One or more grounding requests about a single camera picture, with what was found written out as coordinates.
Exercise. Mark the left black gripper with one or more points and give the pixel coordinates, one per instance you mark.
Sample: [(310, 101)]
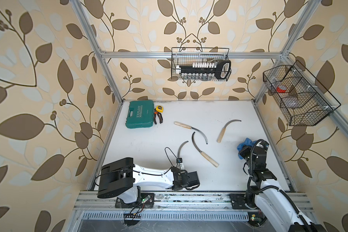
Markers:
[(190, 188)]

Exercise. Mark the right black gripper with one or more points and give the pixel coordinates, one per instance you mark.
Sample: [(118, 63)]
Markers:
[(244, 151)]

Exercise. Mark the blue grey microfiber rag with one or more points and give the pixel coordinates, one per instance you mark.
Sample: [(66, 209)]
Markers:
[(247, 142)]

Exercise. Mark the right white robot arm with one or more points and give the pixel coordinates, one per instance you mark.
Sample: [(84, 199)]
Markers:
[(265, 193)]

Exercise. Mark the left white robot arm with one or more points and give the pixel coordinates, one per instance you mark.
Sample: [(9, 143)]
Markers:
[(124, 179)]

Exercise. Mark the red item in basket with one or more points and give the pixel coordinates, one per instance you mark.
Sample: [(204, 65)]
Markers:
[(281, 89)]

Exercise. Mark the yellow tape measure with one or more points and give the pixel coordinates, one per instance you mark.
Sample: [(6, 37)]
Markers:
[(159, 108)]

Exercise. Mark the green plastic tool case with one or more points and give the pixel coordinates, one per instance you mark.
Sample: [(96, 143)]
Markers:
[(140, 114)]

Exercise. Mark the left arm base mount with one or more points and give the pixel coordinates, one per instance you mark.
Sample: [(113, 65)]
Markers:
[(146, 199)]

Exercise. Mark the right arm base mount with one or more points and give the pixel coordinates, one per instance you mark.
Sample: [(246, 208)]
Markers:
[(247, 200)]

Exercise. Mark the right black wire basket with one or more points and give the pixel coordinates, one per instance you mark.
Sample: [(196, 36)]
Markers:
[(307, 100)]

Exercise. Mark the black wire basket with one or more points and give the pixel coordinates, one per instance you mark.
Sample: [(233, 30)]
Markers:
[(189, 55), (307, 100)]

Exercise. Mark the rear black wire basket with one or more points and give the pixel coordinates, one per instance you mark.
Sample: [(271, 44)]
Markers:
[(189, 55)]

